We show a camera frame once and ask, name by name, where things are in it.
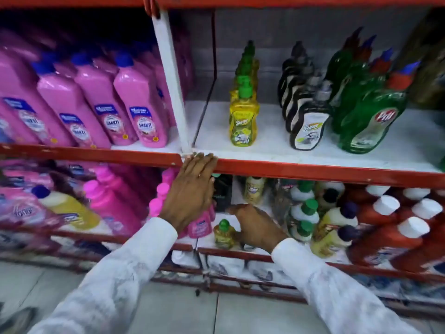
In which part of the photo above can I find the person's left forearm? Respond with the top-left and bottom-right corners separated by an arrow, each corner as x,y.
27,217 -> 178,334

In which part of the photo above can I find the row of yellow Super bottles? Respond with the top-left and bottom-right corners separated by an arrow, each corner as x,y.
228,39 -> 261,148

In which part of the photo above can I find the small cream labelled bottle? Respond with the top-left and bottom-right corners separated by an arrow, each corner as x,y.
243,176 -> 267,206

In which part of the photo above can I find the red metal shelf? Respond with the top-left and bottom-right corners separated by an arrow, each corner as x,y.
0,0 -> 445,321

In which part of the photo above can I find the person's left hand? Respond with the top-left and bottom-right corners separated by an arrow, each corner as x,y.
158,152 -> 219,235

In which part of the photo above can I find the black bottle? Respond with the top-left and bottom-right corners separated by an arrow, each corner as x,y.
212,173 -> 234,212

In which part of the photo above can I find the person's dark shoe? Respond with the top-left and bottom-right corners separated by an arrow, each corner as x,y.
0,306 -> 39,334

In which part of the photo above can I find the group of red white-capped bottles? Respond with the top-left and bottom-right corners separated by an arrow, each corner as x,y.
342,184 -> 445,275

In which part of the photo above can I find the row of white bottles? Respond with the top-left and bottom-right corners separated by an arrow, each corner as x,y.
170,248 -> 296,286

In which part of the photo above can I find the row of pink blue-capped bottles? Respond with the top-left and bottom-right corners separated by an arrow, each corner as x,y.
0,24 -> 195,150

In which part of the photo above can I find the green dish soap bottle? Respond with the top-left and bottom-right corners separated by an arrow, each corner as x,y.
332,47 -> 395,136
339,60 -> 421,154
325,26 -> 364,84
328,34 -> 378,87

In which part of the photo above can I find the person's right hand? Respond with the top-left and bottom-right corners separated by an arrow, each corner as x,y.
225,203 -> 290,254

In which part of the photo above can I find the group of pink-capped pink bottles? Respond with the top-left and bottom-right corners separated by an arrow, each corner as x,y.
83,165 -> 216,240

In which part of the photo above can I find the pile of pink refill pouches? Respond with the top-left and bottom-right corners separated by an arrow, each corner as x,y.
0,160 -> 88,233

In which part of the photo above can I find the clear bottle with green label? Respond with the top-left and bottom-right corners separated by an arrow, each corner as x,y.
271,179 -> 296,233

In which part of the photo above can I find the white bottle with green cap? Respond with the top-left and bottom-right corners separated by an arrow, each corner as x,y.
290,199 -> 320,223
290,180 -> 315,202

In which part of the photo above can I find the row of black Super bottles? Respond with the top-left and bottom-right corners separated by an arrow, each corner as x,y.
277,40 -> 334,151

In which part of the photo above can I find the cream bottle with dark cap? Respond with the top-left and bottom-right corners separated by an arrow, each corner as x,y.
314,201 -> 359,237
310,225 -> 361,258
316,188 -> 340,209

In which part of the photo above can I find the yellow bottle with blue cap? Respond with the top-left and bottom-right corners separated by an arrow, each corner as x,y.
31,185 -> 102,231

